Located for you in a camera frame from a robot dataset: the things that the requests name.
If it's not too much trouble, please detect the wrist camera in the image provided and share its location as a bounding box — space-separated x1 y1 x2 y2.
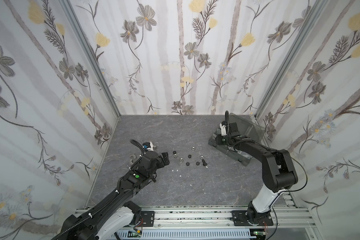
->
220 124 227 137
142 142 156 151

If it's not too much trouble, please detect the white slotted cable duct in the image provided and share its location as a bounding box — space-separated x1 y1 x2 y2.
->
117 229 256 240

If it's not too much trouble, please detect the grey compartment organizer box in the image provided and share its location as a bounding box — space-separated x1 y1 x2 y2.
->
208 111 265 166

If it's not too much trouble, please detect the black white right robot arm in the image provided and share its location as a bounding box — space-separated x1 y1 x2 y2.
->
217 111 298 226

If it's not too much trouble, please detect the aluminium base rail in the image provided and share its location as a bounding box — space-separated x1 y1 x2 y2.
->
68 205 319 240

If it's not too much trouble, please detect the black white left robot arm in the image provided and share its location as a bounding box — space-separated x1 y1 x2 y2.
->
53 140 170 240

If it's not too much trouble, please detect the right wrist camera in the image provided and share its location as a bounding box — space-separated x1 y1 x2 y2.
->
220 124 227 137

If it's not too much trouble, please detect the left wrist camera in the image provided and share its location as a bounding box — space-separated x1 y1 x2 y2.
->
142 142 156 151

